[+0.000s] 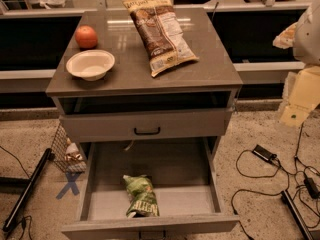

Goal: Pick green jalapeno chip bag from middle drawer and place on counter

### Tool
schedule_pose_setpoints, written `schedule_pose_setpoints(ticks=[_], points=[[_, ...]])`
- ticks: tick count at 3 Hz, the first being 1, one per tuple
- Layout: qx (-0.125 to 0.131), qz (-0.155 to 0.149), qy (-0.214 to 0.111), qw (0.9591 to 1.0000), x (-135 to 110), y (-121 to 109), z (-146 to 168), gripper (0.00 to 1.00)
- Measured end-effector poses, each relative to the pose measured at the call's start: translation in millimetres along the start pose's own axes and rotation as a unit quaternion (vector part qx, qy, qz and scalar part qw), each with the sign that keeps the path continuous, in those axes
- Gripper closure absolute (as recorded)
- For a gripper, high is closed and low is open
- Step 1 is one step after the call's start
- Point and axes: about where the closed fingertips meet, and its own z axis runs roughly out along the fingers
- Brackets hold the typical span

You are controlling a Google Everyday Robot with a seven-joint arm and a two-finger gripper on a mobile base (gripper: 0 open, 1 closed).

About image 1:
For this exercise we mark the green jalapeno chip bag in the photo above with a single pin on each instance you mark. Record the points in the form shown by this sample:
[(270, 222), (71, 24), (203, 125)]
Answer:
[(143, 201)]

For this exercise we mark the black floor bar right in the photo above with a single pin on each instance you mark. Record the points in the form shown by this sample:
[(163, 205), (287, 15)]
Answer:
[(286, 198)]

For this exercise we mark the wire mesh basket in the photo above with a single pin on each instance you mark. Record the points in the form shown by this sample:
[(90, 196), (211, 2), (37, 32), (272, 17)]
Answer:
[(66, 154)]

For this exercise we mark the blue tape cross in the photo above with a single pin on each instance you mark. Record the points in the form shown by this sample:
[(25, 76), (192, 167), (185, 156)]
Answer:
[(70, 185)]

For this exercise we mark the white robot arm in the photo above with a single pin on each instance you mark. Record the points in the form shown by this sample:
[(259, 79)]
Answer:
[(306, 46)]

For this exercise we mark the black floor bar left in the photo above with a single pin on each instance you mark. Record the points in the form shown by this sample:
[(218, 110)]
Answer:
[(28, 186)]

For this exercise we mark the open grey lower drawer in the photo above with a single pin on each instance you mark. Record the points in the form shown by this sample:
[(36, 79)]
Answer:
[(183, 175)]

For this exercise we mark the black power adapter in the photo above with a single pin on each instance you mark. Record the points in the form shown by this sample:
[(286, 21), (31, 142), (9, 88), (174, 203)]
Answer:
[(264, 154), (312, 188)]

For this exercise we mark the grey drawer cabinet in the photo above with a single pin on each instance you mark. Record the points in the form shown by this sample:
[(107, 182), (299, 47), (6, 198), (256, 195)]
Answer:
[(210, 83)]

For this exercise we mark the brown chip bag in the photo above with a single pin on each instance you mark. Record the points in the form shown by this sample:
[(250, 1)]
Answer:
[(160, 32)]

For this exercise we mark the black floor bar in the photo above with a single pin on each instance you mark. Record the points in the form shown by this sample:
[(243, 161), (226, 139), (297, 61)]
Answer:
[(286, 198), (28, 186)]

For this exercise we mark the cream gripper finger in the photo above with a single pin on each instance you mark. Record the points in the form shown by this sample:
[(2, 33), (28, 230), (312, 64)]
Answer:
[(285, 39), (301, 95)]

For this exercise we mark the white paper bowl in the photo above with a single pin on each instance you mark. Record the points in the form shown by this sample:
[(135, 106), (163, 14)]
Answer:
[(90, 65)]

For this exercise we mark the orange fruit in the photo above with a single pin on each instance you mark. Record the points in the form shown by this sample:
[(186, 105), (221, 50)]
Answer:
[(86, 37)]

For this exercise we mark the closed grey upper drawer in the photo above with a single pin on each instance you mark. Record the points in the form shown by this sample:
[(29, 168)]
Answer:
[(146, 125)]

